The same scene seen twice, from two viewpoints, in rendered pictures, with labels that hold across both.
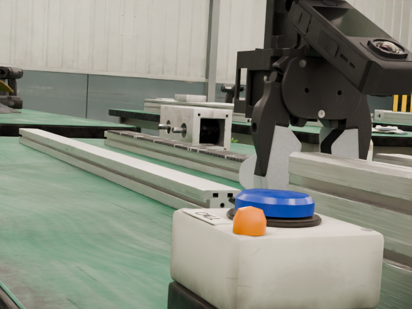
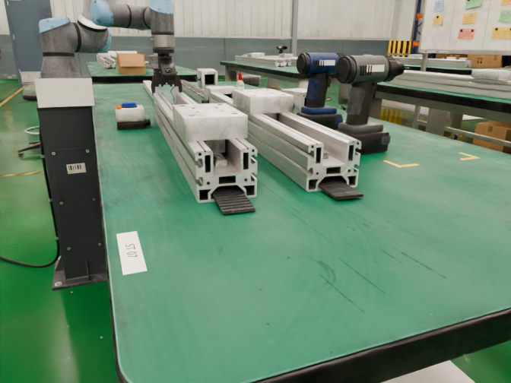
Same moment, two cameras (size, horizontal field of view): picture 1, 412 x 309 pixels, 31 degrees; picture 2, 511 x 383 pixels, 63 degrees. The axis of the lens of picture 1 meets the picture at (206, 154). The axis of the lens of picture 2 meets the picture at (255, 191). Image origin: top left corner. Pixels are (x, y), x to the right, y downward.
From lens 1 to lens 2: 1.00 m
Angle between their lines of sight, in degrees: 17
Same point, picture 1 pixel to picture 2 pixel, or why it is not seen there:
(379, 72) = (164, 76)
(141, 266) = not seen: hidden behind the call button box
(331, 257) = (132, 112)
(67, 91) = (214, 49)
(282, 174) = not seen: hidden behind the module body
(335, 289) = (134, 117)
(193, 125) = (201, 77)
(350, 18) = (167, 61)
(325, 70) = not seen: hidden behind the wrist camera
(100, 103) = (233, 55)
